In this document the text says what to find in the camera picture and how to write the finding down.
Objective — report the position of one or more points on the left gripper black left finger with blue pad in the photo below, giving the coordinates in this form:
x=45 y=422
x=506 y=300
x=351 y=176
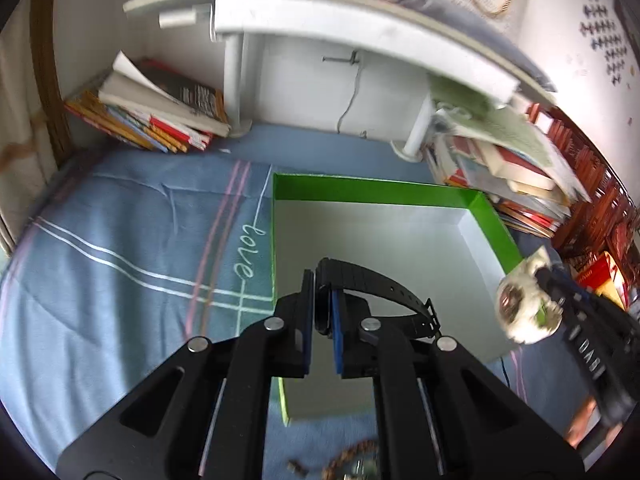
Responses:
x=201 y=414

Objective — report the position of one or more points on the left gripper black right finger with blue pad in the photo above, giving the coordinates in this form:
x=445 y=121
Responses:
x=441 y=414

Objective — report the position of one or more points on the white shell keychain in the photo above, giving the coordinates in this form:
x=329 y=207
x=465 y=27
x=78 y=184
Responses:
x=524 y=311

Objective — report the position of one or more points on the person's right hand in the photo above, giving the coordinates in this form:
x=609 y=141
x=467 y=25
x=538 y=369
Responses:
x=578 y=426

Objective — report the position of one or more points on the red and yellow box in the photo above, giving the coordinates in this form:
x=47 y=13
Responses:
x=604 y=277

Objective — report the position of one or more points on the carved red wooden headboard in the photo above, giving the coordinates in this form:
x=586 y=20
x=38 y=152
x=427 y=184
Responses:
x=607 y=220

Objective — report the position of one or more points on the green cardboard box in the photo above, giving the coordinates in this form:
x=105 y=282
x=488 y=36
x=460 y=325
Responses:
x=447 y=245

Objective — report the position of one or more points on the blue striped bed sheet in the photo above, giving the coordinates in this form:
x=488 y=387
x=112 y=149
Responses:
x=130 y=251

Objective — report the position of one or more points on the right stack of books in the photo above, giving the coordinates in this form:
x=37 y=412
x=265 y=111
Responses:
x=500 y=153

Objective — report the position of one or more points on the stack of books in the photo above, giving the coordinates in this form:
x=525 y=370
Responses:
x=147 y=104
x=500 y=153

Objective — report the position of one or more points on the beige curtain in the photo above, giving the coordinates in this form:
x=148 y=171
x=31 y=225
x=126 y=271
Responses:
x=27 y=162

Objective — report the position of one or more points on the left stack of books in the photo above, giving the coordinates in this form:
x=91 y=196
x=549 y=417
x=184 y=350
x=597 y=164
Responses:
x=147 y=104

